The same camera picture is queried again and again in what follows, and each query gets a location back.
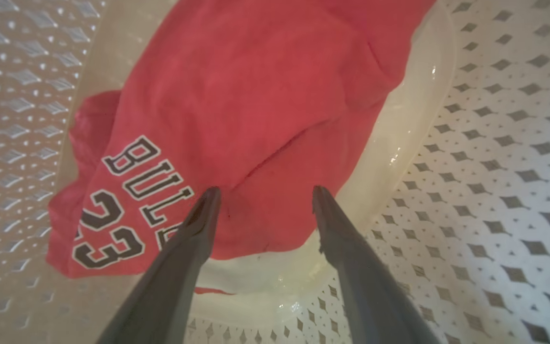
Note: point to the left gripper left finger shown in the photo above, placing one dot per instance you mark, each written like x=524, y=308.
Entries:
x=170, y=282

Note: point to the red basketball jersey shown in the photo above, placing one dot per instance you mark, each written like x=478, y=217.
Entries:
x=256, y=119

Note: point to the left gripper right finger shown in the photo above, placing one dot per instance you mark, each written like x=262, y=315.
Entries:
x=365, y=286

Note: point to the cream plastic laundry basket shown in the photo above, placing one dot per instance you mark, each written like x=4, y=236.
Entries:
x=485, y=167

